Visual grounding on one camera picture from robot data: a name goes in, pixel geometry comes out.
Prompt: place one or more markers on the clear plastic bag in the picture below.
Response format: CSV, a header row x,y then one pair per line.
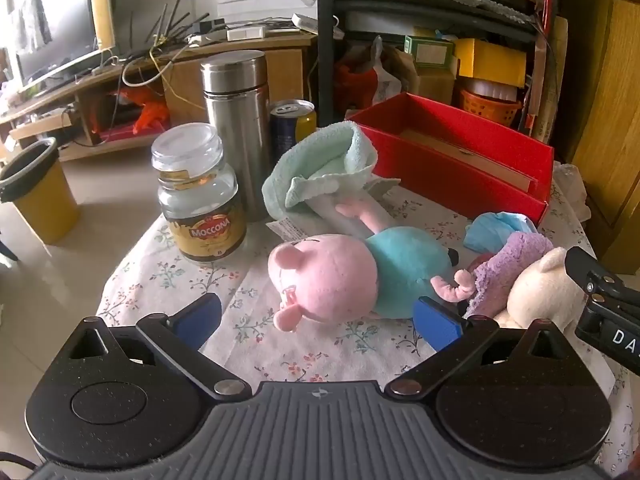
x,y
570,185

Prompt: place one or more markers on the light green towel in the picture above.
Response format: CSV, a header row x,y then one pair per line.
x,y
320,160

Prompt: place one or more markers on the wooden television stand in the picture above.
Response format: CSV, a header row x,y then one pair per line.
x,y
200,75

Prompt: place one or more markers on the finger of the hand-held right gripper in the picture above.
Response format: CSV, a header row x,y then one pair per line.
x,y
595,272

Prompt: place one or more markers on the blue and yellow drink can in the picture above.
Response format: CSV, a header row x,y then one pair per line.
x,y
287,127

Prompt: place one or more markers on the pink pig plush toy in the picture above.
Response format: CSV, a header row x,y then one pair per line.
x,y
325,275

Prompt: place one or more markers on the floral tablecloth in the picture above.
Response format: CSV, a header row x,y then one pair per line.
x,y
250,340

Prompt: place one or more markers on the yellow box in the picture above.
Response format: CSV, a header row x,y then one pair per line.
x,y
492,62

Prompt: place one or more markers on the black antenna router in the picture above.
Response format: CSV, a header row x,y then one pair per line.
x,y
172,22

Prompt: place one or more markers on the orange plastic basket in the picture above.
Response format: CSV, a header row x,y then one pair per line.
x,y
490,107

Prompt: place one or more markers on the blue face mask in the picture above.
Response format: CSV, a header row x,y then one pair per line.
x,y
492,227

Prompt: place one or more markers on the wooden cabinet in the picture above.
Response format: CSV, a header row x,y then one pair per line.
x,y
605,110

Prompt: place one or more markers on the leaning cardboard sheet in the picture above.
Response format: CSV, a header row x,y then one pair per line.
x,y
547,85

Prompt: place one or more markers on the cream teddy bear plush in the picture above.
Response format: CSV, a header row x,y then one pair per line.
x,y
540,290

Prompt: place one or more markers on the white router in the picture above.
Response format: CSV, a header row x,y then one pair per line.
x,y
305,21

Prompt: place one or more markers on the purple towel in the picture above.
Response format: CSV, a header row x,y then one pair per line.
x,y
505,260

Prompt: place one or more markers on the stainless steel thermos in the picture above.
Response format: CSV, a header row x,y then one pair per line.
x,y
237,110

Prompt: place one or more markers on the brown cardboard box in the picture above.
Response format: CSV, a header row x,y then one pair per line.
x,y
430,85

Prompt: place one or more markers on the glass coffee jar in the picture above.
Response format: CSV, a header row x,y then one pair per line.
x,y
200,195

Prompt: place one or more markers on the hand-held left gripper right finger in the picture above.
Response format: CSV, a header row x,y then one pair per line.
x,y
437,327

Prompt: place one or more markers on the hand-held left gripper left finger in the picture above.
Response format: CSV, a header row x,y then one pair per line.
x,y
200,317

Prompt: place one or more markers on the black metal shelf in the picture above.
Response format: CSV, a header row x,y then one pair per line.
x,y
324,35

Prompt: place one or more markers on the yellow trash bin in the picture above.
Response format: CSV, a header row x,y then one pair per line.
x,y
40,195

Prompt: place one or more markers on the green box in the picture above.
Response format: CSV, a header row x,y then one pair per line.
x,y
430,52

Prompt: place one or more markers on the red cardboard box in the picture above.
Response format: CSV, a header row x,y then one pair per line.
x,y
450,180

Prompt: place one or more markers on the red and white plastic bag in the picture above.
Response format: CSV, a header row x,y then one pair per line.
x,y
357,82

